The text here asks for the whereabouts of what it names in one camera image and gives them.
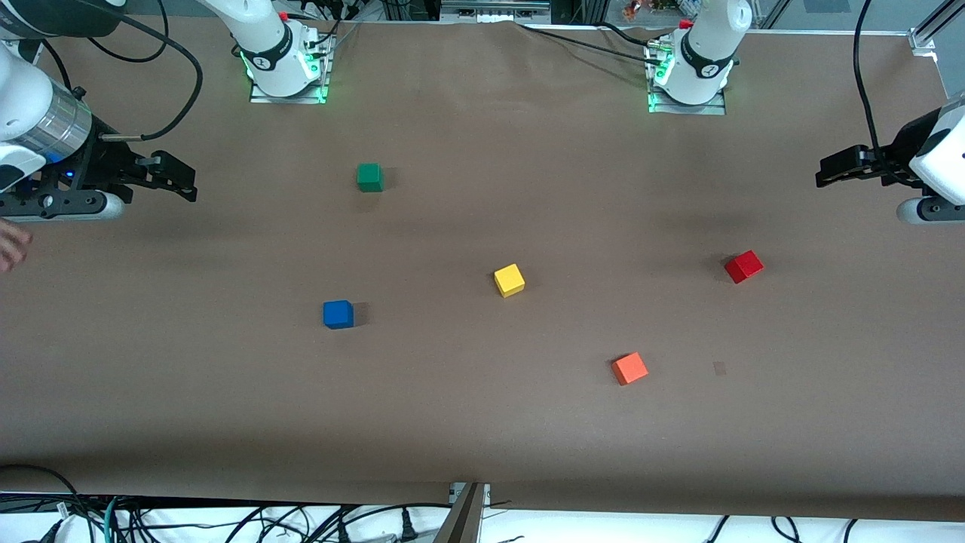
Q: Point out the dark grey metal post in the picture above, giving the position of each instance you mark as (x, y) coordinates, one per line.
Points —
(464, 522)

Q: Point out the grey metal frame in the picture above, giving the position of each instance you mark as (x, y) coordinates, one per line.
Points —
(494, 9)

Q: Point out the red wooden block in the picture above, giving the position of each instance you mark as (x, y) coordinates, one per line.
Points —
(744, 266)

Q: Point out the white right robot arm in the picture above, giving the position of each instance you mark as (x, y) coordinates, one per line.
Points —
(19, 83)

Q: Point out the orange wooden block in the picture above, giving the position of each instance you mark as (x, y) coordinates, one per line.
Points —
(629, 369)

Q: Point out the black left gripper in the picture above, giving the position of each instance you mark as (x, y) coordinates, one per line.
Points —
(897, 154)

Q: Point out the green wooden block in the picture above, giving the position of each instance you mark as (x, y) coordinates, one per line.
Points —
(369, 177)

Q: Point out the aluminium frame profile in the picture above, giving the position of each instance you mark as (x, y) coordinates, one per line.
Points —
(924, 38)

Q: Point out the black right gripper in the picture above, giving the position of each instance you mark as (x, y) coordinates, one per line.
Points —
(105, 162)

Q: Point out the blue wooden block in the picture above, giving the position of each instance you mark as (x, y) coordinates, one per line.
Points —
(338, 314)

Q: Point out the yellow wooden block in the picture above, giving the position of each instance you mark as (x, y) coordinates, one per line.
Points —
(510, 280)

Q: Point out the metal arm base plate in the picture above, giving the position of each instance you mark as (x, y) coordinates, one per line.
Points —
(261, 96)
(712, 110)

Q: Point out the silver clamp bracket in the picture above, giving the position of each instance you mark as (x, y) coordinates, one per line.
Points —
(487, 494)

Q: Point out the bare person hand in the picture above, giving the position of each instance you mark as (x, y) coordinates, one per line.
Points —
(9, 247)

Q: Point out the brown paper table cover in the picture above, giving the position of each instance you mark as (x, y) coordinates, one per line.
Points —
(482, 430)

